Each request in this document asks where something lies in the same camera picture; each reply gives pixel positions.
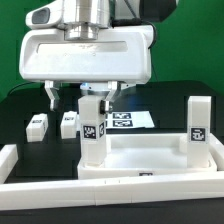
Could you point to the white front fence rail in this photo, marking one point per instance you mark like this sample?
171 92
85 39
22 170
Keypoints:
53 194

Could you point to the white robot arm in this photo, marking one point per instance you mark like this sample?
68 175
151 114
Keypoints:
127 13

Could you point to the white left fence piece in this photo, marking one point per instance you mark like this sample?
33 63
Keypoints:
8 159

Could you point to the fiducial marker sheet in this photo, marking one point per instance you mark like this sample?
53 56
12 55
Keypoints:
128 120

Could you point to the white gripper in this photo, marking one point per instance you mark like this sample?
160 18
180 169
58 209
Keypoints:
76 44

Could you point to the white desk top tray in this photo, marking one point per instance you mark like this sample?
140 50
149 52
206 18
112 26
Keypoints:
150 154

